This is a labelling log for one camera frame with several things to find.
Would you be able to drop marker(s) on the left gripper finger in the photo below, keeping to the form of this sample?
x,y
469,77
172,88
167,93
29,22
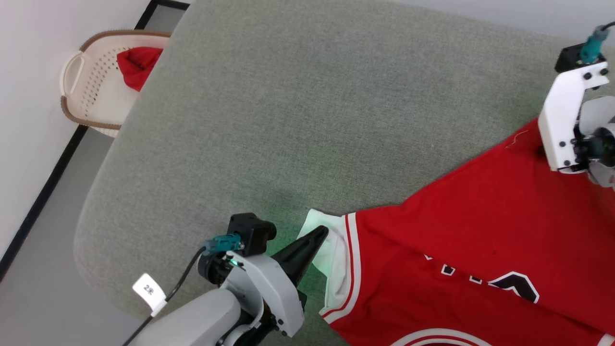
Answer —
x,y
302,254

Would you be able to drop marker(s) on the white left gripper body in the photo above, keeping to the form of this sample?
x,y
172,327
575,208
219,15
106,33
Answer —
x,y
271,293

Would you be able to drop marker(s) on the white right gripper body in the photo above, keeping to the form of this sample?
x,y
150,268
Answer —
x,y
559,125

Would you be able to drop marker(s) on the red basketball jersey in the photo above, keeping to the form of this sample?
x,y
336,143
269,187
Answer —
x,y
480,240

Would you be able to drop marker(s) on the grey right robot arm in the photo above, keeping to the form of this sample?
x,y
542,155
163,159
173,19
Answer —
x,y
600,115

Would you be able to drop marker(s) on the black baseboard strip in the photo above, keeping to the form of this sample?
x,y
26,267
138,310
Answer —
x,y
47,192

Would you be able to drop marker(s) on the red cloth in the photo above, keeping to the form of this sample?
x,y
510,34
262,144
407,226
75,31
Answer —
x,y
137,67

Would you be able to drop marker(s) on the cream plastic laundry basket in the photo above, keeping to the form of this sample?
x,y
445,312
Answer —
x,y
96,91

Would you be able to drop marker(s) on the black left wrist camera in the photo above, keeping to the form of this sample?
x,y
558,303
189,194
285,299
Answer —
x,y
250,233

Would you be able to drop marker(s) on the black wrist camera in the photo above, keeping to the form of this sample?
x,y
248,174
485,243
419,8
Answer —
x,y
569,57
250,233

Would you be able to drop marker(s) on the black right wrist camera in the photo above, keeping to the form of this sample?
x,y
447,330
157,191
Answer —
x,y
569,57

